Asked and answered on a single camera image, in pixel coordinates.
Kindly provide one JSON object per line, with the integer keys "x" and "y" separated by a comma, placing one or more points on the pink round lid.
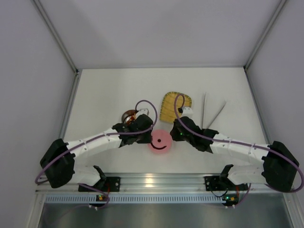
{"x": 161, "y": 142}

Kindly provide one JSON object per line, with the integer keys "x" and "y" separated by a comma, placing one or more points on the round steel lunch bowl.
{"x": 129, "y": 116}

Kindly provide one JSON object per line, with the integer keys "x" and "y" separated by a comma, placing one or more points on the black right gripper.
{"x": 175, "y": 134}

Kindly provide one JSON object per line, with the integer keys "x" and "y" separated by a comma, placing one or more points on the slotted cable duct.
{"x": 131, "y": 198}

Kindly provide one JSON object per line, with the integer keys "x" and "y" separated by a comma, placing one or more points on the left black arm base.
{"x": 109, "y": 184}

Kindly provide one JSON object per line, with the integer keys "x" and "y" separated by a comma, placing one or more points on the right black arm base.
{"x": 217, "y": 183}

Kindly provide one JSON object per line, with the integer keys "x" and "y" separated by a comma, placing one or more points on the left aluminium frame post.
{"x": 50, "y": 26}

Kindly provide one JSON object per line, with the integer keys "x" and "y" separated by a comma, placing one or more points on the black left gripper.
{"x": 146, "y": 137}

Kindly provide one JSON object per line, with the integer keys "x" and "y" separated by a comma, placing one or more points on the bamboo woven serving tray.
{"x": 167, "y": 113}

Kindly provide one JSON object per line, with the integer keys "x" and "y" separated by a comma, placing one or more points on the right aluminium frame post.
{"x": 274, "y": 16}

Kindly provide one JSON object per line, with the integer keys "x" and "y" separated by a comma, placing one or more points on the aluminium mounting rail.
{"x": 154, "y": 183}

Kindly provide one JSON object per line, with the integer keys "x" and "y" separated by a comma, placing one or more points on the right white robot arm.
{"x": 272, "y": 165}

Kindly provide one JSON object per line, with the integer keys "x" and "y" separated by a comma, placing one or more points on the aluminium frame post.
{"x": 50, "y": 26}
{"x": 274, "y": 16}

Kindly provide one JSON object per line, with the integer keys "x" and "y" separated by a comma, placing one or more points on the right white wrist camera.
{"x": 187, "y": 112}

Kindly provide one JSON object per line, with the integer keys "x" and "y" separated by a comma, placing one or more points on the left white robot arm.
{"x": 65, "y": 162}

